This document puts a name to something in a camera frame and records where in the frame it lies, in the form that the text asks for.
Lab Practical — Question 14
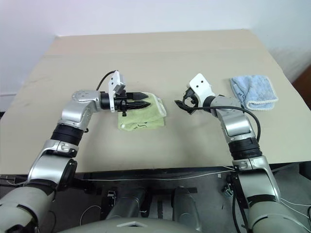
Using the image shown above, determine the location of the white floor cable bundle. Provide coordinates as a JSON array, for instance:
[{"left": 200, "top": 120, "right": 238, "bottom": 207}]
[{"left": 279, "top": 195, "right": 311, "bottom": 225}]

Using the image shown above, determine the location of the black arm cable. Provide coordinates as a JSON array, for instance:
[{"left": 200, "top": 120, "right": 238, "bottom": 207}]
[
  {"left": 194, "top": 104, "right": 262, "bottom": 144},
  {"left": 96, "top": 70, "right": 118, "bottom": 92}
]

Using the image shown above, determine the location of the green towel with white trim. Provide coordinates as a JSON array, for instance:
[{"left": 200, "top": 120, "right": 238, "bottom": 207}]
[{"left": 117, "top": 92, "right": 169, "bottom": 132}]

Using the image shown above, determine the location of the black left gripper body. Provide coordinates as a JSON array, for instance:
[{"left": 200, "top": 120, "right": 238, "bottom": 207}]
[{"left": 114, "top": 88, "right": 130, "bottom": 118}]

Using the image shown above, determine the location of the folded light blue towel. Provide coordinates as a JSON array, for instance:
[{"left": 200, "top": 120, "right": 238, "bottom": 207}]
[{"left": 229, "top": 74, "right": 279, "bottom": 112}]

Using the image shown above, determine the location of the thin white cord under table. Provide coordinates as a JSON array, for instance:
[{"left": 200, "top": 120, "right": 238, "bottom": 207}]
[{"left": 72, "top": 169, "right": 242, "bottom": 182}]

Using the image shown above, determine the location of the black table frame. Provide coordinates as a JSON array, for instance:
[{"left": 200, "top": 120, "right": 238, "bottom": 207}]
[{"left": 0, "top": 163, "right": 311, "bottom": 233}]

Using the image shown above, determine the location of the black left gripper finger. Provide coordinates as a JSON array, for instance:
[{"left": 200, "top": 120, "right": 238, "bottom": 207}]
[
  {"left": 126, "top": 101, "right": 152, "bottom": 110},
  {"left": 126, "top": 92, "right": 149, "bottom": 101}
]

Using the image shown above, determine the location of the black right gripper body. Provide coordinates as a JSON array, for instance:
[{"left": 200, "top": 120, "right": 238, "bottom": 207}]
[{"left": 182, "top": 87, "right": 201, "bottom": 109}]

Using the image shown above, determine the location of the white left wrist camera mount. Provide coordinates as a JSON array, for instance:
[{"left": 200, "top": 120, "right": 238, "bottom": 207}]
[{"left": 107, "top": 70, "right": 127, "bottom": 113}]

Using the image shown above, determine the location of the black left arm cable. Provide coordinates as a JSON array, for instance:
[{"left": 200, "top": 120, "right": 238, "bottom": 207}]
[{"left": 96, "top": 70, "right": 118, "bottom": 92}]

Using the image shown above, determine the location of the dark grey rounded robot leg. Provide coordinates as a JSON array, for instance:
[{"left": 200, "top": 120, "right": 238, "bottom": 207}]
[
  {"left": 173, "top": 186, "right": 203, "bottom": 232},
  {"left": 106, "top": 189, "right": 147, "bottom": 220}
]

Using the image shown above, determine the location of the grey robot torso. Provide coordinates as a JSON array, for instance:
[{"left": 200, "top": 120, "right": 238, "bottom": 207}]
[{"left": 57, "top": 216, "right": 203, "bottom": 233}]

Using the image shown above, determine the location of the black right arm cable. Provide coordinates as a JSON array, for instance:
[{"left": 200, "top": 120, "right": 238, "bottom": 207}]
[{"left": 194, "top": 104, "right": 262, "bottom": 144}]

